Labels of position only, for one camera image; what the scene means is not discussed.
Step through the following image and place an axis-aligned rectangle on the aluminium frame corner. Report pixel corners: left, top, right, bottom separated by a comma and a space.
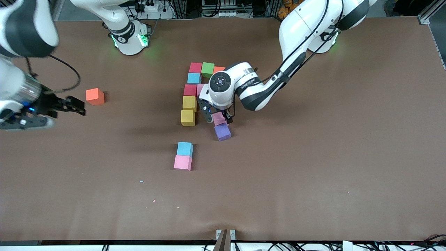
417, 0, 446, 25

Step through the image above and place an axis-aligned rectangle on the bag of orange balls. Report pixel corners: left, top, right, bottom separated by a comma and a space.
278, 0, 300, 18

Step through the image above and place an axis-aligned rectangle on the dark camera mount post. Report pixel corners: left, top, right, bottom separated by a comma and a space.
213, 229, 232, 251

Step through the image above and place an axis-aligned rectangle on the cyan foam cube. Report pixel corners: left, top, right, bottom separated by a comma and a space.
176, 142, 194, 158

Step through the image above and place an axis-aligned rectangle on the white power strip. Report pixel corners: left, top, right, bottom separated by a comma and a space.
130, 0, 175, 20

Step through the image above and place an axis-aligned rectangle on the grey equipment rack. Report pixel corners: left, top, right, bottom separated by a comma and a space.
201, 0, 251, 18

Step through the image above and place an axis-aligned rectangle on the purple foam cube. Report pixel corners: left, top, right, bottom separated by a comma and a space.
214, 123, 232, 142

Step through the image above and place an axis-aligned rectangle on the silver table edge rail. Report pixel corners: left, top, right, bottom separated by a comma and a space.
429, 24, 446, 70

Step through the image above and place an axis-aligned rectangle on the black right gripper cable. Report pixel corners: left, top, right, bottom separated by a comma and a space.
25, 54, 82, 93

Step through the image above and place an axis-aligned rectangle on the yellow foam cube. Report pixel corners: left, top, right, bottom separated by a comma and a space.
180, 109, 196, 127
182, 96, 198, 112

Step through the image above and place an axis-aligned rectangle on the brown table cover sheet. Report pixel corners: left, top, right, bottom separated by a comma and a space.
0, 17, 446, 242

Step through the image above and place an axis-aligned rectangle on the green foam cube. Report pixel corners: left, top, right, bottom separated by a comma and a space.
201, 62, 215, 79

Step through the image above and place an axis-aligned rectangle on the small metal bracket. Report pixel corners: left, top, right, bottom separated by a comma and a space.
216, 229, 236, 241

